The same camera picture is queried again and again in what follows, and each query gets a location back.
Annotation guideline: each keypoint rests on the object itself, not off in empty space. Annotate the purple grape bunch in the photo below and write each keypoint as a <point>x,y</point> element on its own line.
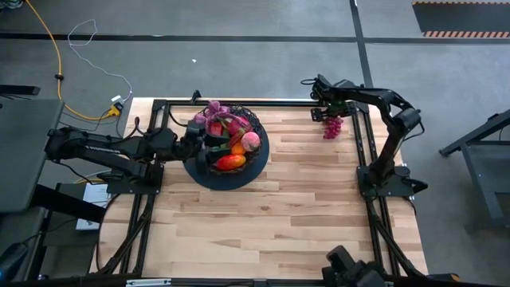
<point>213,109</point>
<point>332,129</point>

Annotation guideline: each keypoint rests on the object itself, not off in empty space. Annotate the black hazard-striped floor mat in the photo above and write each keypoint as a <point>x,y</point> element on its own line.
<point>458,18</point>

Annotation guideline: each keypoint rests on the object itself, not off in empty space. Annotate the orange fruit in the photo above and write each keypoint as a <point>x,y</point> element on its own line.
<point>238,149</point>

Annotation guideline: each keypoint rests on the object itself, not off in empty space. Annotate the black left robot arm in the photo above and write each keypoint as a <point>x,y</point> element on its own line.
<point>99,147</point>

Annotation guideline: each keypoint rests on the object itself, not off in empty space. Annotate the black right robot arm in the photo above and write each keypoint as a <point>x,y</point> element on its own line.
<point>398,119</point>

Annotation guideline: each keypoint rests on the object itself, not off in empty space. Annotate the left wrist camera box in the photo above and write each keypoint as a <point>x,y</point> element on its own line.
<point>196,128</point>

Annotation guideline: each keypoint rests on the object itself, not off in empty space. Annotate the orange-red mango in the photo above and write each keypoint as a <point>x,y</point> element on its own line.
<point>231,162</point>

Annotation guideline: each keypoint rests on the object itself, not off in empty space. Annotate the black bulky device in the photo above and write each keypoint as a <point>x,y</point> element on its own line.
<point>350,271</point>

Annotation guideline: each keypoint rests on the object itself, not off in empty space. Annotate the pink peach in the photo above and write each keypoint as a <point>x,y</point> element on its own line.
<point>251,141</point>

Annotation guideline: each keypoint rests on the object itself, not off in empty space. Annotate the gray desk with black legs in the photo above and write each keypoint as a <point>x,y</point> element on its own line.
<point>490,167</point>

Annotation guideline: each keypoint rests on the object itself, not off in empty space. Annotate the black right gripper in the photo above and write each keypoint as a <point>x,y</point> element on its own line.
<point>334,109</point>

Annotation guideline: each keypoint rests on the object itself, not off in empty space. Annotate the yellow power plug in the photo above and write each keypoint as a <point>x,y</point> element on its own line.
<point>116,108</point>

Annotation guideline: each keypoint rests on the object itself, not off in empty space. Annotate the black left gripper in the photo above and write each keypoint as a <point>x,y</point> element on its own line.
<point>194,146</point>

